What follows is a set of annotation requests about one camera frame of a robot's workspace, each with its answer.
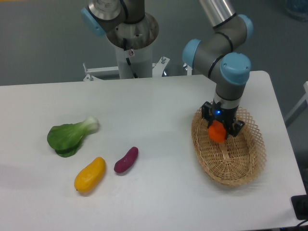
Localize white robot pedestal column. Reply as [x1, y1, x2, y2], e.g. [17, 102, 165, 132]
[106, 13, 160, 79]

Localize white frame at right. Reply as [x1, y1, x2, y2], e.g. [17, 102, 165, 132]
[284, 81, 308, 127]

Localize black device at table edge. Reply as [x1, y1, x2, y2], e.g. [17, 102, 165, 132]
[291, 194, 308, 220]

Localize purple sweet potato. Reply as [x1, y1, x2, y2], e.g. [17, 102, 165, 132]
[114, 146, 139, 174]

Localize woven wicker basket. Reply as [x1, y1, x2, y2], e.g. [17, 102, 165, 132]
[191, 107, 267, 186]

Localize black cable on pedestal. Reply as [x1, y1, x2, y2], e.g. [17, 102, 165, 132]
[123, 38, 140, 79]

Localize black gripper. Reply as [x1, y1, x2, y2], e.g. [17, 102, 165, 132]
[201, 102, 245, 139]

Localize orange fruit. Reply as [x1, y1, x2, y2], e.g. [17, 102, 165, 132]
[208, 120, 227, 143]

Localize yellow mango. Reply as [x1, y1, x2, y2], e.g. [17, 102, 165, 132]
[74, 157, 106, 193]

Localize green bok choy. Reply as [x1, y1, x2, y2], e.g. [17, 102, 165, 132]
[47, 116, 100, 158]

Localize white metal base frame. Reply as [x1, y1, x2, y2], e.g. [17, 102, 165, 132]
[83, 56, 193, 81]

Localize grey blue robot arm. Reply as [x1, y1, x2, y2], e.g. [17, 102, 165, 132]
[81, 0, 254, 143]

